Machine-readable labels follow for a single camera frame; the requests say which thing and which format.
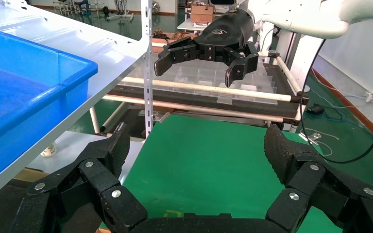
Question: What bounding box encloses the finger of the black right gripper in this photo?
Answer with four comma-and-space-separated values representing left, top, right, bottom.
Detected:
153, 36, 198, 77
223, 41, 259, 88

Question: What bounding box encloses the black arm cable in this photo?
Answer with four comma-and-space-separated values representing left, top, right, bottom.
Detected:
299, 38, 373, 165

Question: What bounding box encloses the clear plastic organizer box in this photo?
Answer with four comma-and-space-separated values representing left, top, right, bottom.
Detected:
119, 57, 279, 106

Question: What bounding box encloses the black power adapter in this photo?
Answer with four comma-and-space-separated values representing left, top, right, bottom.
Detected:
306, 103, 325, 117

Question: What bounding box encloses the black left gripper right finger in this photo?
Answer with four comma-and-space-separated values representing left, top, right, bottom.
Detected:
264, 124, 373, 233

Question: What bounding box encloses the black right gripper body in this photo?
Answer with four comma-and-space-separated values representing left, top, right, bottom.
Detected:
194, 8, 255, 62

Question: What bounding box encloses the blue plastic tray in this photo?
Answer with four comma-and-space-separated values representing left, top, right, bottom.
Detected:
0, 25, 99, 189

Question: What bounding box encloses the white metal shelf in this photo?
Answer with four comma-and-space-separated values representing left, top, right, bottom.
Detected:
0, 0, 150, 206

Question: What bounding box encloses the white background table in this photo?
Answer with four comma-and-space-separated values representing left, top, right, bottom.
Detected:
177, 18, 206, 33

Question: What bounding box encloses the tall brown cardboard box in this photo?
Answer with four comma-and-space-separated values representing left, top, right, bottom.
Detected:
190, 3, 215, 24

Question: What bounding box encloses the white perforated shelf leg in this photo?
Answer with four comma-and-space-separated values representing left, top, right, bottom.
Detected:
140, 0, 154, 139

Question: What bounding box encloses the silver binder clip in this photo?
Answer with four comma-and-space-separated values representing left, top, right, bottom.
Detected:
137, 108, 171, 124
298, 131, 323, 146

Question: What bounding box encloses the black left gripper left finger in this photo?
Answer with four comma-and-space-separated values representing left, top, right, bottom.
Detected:
9, 122, 148, 233

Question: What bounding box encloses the white wheeled stand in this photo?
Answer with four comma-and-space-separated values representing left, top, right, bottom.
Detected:
106, 0, 135, 21

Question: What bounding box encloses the white tube rack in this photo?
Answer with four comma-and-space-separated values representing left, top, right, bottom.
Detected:
89, 51, 311, 134

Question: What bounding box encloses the green table cloth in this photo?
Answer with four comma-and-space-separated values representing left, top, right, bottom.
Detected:
98, 114, 373, 233

